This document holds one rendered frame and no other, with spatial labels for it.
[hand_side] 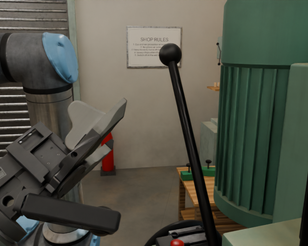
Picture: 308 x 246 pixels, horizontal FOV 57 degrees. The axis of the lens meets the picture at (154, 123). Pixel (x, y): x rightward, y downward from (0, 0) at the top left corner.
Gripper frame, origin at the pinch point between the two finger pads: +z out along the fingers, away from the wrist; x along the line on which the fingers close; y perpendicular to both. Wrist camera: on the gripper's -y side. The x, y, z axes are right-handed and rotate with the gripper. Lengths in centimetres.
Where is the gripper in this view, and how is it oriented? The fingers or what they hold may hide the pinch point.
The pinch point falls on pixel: (122, 125)
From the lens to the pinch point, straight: 42.9
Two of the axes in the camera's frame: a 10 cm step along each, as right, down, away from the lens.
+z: 6.2, -6.4, 4.6
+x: -2.4, 4.0, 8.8
